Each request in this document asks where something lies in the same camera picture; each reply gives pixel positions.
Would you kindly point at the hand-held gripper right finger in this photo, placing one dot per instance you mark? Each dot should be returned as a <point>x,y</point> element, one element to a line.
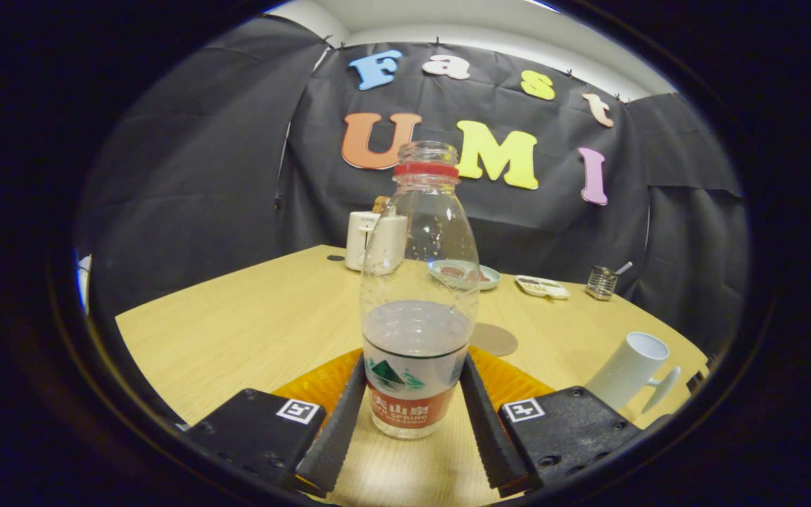
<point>490,436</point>

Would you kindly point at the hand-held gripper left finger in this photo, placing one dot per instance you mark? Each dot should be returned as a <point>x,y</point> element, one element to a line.
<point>338,436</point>

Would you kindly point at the round brown coaster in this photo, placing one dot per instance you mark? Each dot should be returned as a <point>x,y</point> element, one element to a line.
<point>497,341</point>

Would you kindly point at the clear plastic juice bottle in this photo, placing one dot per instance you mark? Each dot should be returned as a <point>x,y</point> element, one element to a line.
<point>416,338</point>

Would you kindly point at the white cup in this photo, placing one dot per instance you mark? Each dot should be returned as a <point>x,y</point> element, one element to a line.
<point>624,370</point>

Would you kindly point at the wooden table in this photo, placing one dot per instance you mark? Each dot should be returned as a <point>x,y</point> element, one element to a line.
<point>236,331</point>

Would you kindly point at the light blue plate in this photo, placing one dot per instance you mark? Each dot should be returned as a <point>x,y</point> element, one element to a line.
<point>493,280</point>

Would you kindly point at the white divided dish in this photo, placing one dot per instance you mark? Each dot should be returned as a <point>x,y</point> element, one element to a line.
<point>543,287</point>

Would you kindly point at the brown meat slice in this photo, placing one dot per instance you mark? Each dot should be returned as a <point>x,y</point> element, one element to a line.
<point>483,275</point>

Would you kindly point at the white toaster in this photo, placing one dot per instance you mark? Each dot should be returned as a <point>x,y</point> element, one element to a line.
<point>356,239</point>

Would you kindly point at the metal spoon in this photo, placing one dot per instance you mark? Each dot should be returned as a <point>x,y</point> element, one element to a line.
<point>624,267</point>

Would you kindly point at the toasted bread slice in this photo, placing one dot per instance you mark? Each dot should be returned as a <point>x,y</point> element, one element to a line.
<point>380,204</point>

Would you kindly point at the black backdrop cloth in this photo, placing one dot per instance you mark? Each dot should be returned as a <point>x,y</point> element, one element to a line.
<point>222,176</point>

